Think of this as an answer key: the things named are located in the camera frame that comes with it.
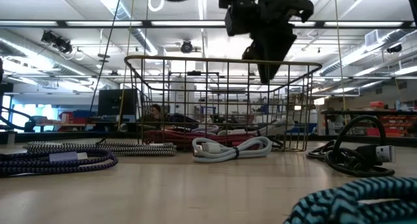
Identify yellow hanging cord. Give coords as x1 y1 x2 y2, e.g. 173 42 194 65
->
334 0 348 124
119 0 136 127

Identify black hanging cable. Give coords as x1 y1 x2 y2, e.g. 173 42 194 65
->
89 0 124 114

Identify black curved hose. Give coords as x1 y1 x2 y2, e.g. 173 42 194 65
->
0 105 36 133

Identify person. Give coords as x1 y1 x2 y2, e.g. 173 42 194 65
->
143 103 164 124

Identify light grey braided USB-C cable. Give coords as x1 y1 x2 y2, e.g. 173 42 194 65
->
191 124 221 135

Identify maroon braided USB-C cable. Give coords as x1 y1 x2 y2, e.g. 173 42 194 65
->
143 129 258 150

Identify black white zigzag USB-C cable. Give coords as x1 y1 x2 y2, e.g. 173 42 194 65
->
23 141 177 157

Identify white cable loop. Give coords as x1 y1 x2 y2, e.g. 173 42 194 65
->
147 0 165 13

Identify white cabinet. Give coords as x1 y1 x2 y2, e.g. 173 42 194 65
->
169 76 196 117

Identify shelf with red bins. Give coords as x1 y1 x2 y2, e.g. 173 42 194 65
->
321 100 417 137

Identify round black overhead camera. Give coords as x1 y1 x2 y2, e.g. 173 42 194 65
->
180 39 194 55

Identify red blue storage boxes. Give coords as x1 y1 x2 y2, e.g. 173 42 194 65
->
58 109 98 124

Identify teal braided USB-C cable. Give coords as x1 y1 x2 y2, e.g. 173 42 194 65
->
283 176 417 224

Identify gold wire basket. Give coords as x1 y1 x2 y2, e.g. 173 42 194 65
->
124 55 323 152

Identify pale blue USB-C cable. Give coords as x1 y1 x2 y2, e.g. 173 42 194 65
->
191 135 273 163

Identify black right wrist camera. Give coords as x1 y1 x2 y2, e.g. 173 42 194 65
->
224 4 253 37

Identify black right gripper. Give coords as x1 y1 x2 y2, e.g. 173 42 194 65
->
218 0 315 85

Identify black background monitor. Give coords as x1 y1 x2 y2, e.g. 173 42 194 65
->
97 88 139 117

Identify black ceiling camera cluster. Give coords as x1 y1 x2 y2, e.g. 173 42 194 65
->
40 30 74 55

